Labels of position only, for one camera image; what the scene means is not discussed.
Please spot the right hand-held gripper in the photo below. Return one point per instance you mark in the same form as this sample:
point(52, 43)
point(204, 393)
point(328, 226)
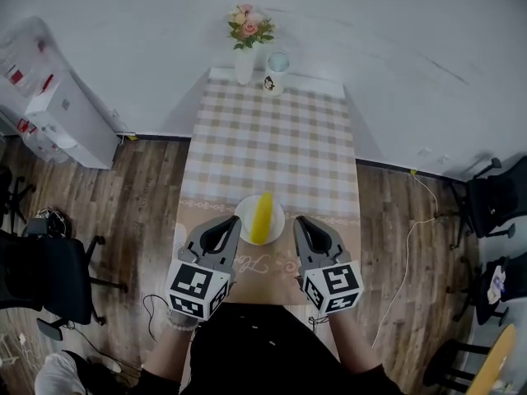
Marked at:
point(333, 286)

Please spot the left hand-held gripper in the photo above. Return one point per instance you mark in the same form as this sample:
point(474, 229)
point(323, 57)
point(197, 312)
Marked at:
point(193, 288)

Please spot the white round plate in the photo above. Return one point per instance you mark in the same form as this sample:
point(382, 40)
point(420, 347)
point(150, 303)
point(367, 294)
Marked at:
point(246, 216)

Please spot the yellow corn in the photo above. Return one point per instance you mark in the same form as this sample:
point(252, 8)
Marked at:
point(262, 220)

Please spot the person's left forearm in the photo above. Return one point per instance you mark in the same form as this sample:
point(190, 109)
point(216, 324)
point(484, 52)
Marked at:
point(164, 356)

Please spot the person's right forearm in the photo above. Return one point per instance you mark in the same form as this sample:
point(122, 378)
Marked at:
point(354, 344)

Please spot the table with checkered cloth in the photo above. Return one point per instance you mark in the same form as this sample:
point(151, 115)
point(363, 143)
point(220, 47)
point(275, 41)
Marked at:
point(317, 81)

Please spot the checked beige tablecloth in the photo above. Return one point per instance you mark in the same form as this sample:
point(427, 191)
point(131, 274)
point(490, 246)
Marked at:
point(267, 138)

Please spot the person's black clothing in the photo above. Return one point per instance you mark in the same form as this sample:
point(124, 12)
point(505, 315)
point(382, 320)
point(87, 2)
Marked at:
point(263, 352)

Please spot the black office chair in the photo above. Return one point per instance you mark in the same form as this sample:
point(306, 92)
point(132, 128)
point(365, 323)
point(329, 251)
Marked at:
point(494, 204)
point(8, 191)
point(53, 274)
point(481, 290)

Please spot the white cartoon print canister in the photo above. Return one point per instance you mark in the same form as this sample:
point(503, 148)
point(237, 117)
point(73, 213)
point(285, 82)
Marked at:
point(275, 80)

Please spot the white vase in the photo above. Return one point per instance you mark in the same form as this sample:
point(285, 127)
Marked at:
point(244, 66)

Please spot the white water dispenser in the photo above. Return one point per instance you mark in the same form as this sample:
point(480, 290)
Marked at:
point(78, 130)

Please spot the white crumpled cloth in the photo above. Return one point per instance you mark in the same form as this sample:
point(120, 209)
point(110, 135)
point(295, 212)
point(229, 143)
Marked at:
point(496, 284)

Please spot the clear water jug red cap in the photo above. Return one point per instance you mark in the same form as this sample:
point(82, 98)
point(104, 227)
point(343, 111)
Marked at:
point(51, 153)
point(29, 137)

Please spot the yellow round table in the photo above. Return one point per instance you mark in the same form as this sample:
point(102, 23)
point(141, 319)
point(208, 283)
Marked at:
point(494, 360)

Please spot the pink flower bouquet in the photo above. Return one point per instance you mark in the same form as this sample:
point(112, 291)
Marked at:
point(250, 27)

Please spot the large clear water bottle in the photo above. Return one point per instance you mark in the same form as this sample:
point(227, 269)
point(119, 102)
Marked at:
point(29, 52)

